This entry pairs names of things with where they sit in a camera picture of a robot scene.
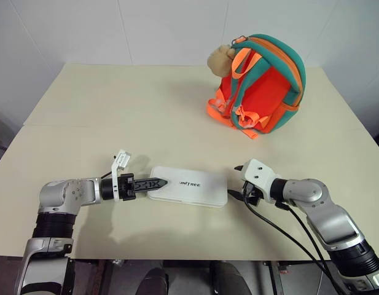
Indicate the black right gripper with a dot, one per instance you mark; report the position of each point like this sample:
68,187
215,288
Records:
253,196

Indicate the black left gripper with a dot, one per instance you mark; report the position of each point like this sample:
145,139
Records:
127,187

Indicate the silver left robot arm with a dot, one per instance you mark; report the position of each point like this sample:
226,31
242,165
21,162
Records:
66,196

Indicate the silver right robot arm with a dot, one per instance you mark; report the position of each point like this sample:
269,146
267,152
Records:
330,215

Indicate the flat white box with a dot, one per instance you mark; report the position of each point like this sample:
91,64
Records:
192,190

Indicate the orange and teal backpack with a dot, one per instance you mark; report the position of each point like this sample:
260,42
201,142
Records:
269,92

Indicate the dark rounded shape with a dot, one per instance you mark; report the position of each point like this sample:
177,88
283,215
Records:
153,281
230,278

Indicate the beige plush toy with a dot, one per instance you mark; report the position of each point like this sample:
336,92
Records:
218,60

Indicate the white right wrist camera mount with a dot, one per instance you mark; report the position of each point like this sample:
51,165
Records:
258,175

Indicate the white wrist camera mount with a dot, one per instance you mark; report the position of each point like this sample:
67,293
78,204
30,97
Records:
116,172
258,175

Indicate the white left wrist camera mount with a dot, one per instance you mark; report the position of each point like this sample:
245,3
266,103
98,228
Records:
116,172

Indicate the black table frame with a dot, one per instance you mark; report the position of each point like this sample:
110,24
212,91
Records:
270,276

